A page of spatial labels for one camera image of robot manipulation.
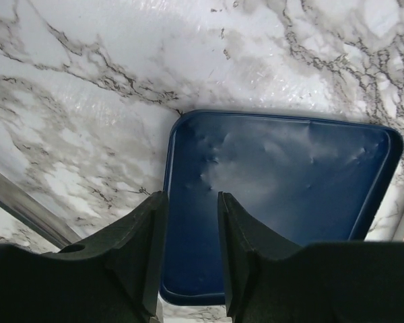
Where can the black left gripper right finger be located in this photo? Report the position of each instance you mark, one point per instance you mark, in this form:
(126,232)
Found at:
(268,278)

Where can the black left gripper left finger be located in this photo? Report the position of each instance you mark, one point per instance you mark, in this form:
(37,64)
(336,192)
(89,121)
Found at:
(111,276)

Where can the blue box lid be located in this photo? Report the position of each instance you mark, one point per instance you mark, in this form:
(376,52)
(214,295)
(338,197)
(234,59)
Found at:
(308,179)

